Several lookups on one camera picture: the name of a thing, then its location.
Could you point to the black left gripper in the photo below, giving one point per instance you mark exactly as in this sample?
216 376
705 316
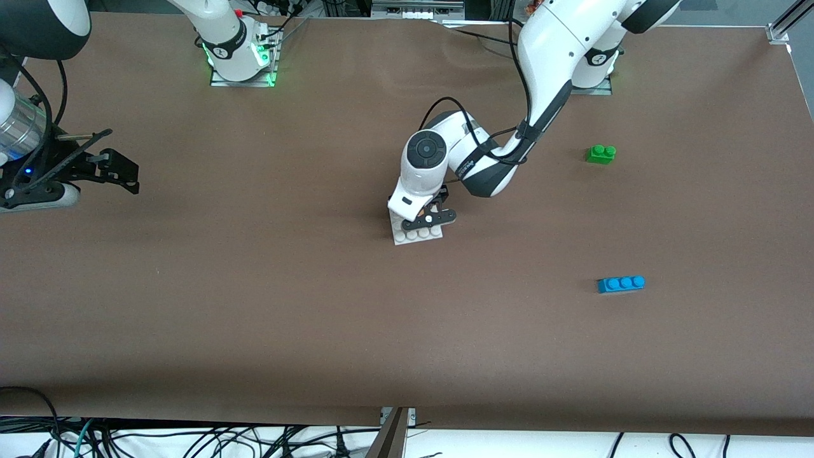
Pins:
444 194

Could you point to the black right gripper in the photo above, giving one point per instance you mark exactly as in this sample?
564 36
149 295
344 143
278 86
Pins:
71 167

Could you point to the white studded base plate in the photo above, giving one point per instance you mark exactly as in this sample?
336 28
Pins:
420 236

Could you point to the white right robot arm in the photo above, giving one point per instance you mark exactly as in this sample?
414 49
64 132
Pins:
222 38

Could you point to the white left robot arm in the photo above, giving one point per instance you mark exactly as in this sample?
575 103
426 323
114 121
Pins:
547 38

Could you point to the green two-stud block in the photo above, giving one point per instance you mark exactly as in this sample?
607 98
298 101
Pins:
600 156

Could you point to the blue three-stud block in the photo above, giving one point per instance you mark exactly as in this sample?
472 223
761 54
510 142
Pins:
620 284

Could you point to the brown table cover sheet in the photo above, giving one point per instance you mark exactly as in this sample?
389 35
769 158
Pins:
407 331

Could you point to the orange background object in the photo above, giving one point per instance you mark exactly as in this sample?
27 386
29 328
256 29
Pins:
531 7

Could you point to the dark support beam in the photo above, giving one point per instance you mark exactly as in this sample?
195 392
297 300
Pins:
388 442

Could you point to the aluminium frame rail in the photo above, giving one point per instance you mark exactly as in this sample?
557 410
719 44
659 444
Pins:
413 9

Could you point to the silver table edge bracket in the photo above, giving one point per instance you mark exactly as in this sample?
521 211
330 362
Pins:
410 416

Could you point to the aluminium frame corner bracket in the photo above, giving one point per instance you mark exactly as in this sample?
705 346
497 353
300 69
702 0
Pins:
777 33

